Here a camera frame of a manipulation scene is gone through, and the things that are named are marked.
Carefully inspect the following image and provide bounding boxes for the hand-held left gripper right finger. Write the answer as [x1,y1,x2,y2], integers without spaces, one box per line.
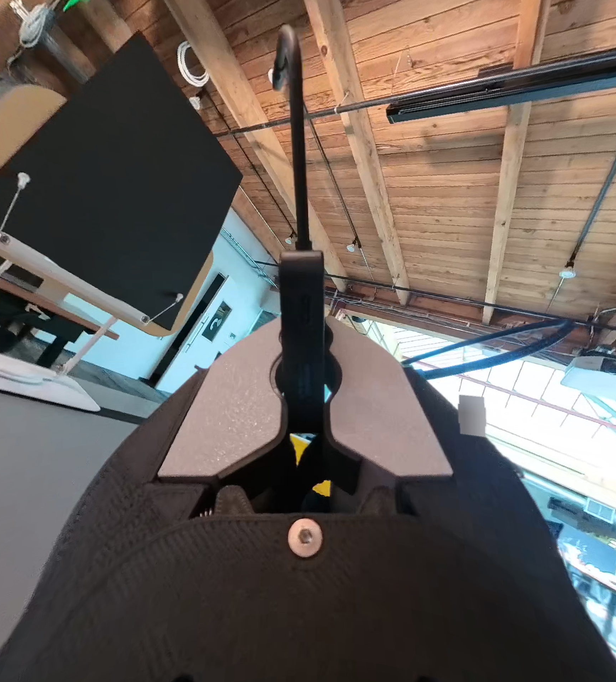
[323,319,454,477]

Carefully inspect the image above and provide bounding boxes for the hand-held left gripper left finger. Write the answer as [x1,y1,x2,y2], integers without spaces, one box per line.
[156,319,290,477]

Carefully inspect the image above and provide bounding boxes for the black HDMI adapter box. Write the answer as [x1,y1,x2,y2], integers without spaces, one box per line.
[277,250,326,443]

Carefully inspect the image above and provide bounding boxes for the braided HDMI cable green plugs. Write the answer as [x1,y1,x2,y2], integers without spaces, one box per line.
[401,318,576,376]

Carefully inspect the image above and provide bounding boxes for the yellow plastic bin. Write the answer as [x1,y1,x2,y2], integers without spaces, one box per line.
[289,433,333,496]

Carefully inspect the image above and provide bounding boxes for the dark door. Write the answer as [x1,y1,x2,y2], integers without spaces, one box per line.
[148,272,229,390]

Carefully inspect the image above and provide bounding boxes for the wooden desk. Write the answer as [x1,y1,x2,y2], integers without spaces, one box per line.
[0,261,119,368]

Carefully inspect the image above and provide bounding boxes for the white ceiling projector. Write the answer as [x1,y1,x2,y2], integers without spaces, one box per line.
[560,346,616,392]

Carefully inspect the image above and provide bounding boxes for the black board wooden edge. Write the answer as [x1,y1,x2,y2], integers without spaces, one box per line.
[0,32,244,337]

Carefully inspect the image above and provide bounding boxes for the black ceiling track rail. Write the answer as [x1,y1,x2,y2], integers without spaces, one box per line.
[385,45,616,124]

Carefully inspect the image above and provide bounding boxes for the white cable coil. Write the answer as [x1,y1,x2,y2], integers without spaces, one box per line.
[176,40,210,87]

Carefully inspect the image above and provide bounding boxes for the grey cable bundle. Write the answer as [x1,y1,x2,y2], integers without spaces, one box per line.
[10,0,61,49]

